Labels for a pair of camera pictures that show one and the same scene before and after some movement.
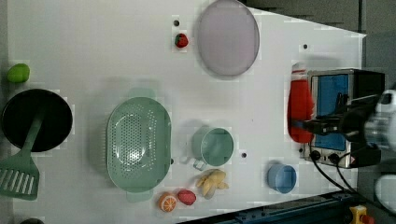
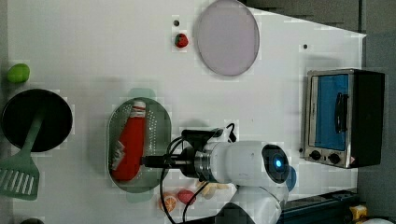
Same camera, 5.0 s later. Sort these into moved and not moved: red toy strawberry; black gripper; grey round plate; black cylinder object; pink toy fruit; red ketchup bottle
Moved: black gripper; red ketchup bottle
Not moved: black cylinder object; red toy strawberry; pink toy fruit; grey round plate
